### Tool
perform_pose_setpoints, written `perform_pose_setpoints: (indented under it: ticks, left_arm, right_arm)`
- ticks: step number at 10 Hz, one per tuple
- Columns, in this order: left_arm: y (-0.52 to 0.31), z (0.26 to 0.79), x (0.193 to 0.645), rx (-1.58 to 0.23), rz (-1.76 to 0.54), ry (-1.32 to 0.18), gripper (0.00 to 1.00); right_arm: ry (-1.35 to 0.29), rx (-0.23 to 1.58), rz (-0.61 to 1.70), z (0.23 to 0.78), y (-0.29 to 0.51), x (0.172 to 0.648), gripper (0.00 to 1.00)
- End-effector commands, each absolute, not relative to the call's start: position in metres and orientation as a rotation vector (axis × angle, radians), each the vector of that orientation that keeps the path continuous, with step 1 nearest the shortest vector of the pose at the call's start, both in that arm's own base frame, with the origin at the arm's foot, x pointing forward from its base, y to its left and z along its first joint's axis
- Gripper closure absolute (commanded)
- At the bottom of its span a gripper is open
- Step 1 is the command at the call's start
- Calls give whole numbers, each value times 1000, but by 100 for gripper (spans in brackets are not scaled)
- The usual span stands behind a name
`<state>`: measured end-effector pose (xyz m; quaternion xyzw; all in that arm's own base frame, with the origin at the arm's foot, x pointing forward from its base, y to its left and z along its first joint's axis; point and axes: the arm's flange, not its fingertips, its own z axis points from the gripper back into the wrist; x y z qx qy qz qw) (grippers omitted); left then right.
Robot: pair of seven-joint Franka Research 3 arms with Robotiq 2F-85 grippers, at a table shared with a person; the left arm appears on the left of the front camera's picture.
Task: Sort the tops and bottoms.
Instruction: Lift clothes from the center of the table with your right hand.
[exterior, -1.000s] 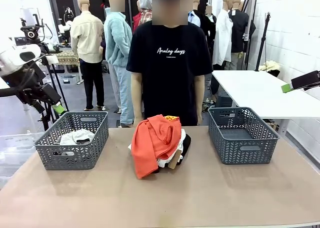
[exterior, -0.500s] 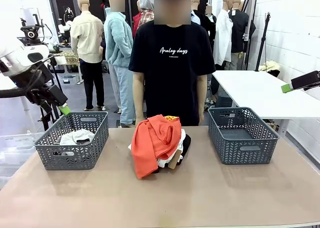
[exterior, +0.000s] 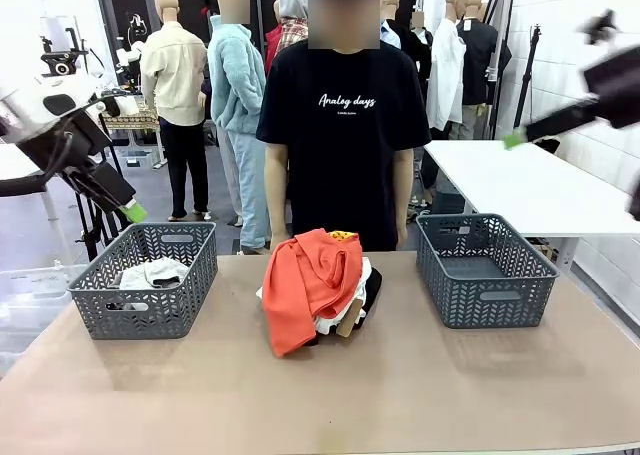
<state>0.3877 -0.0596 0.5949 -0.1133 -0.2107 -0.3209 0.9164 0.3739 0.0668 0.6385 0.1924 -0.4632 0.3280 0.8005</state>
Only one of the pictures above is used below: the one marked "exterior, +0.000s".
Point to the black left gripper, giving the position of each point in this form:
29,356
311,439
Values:
65,145

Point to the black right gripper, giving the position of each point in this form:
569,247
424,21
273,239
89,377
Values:
620,85

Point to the orange sweatshirt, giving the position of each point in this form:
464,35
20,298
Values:
295,295

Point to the black garment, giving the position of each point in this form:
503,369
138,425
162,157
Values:
372,285

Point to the brown cardboard hang tag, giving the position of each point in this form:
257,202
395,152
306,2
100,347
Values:
350,320

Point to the person's right forearm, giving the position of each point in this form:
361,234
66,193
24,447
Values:
276,210

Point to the person's left forearm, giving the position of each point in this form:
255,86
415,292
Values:
404,205

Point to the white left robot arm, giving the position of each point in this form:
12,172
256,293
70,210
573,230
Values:
45,105

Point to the person's right hand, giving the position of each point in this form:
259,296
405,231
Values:
281,239

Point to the person's left hand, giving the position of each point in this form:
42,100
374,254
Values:
403,236

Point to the black tripod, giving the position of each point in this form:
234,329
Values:
92,225

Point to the thin black tripod stand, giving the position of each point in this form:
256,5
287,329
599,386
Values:
529,75

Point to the table with patterned cloth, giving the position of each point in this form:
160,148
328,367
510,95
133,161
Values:
132,120

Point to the black studio stand poles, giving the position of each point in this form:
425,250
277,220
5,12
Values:
500,50

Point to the small white table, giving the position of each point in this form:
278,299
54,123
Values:
15,162

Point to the light grey garment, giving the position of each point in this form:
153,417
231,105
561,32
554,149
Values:
150,275

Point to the mannequin in black jacket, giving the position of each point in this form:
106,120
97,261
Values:
477,60

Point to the mannequin in white shirt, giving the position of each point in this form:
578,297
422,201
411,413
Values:
445,75

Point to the mannequin in cream jacket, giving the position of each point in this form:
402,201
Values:
175,75

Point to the grey plastic woven basket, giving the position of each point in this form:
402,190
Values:
500,310
165,305

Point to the clear plastic storage box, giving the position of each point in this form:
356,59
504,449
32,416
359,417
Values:
30,300

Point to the mannequin in black suit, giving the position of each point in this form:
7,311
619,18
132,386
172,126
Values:
417,55

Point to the figure in blue fleece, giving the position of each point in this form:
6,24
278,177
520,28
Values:
235,85

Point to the mannequin in blue shirt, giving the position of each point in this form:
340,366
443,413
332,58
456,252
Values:
389,32

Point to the person in black t-shirt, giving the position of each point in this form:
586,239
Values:
345,175

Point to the mannequin in red garment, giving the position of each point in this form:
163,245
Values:
272,45

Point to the mannequin in grey hood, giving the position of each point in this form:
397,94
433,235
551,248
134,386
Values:
294,5

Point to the black camera rig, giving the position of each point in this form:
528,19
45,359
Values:
62,60

